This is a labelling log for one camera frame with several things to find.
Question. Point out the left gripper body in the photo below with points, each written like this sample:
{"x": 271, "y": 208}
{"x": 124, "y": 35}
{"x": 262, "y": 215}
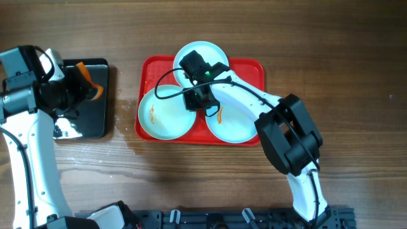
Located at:
{"x": 70, "y": 92}

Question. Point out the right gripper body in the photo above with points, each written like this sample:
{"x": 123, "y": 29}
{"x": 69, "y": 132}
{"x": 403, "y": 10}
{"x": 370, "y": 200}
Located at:
{"x": 196, "y": 104}

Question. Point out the white plate top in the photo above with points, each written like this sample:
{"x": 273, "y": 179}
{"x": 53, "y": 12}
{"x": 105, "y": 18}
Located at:
{"x": 210, "y": 52}

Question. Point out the white plate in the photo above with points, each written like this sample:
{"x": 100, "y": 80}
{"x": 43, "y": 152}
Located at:
{"x": 165, "y": 119}
{"x": 210, "y": 52}
{"x": 231, "y": 125}

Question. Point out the green orange sponge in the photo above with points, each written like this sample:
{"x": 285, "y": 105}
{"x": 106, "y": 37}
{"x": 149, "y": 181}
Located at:
{"x": 96, "y": 90}

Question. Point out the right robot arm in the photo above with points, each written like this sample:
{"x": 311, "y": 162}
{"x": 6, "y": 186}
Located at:
{"x": 286, "y": 131}

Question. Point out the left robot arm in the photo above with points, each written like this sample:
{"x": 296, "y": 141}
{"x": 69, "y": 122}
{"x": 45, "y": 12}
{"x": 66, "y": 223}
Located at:
{"x": 39, "y": 199}

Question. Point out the black rectangular tray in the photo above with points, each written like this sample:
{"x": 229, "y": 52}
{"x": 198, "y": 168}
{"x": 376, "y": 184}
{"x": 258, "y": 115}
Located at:
{"x": 87, "y": 119}

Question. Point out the red plastic tray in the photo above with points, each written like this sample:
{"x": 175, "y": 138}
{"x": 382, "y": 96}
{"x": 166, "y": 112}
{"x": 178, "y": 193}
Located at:
{"x": 155, "y": 66}

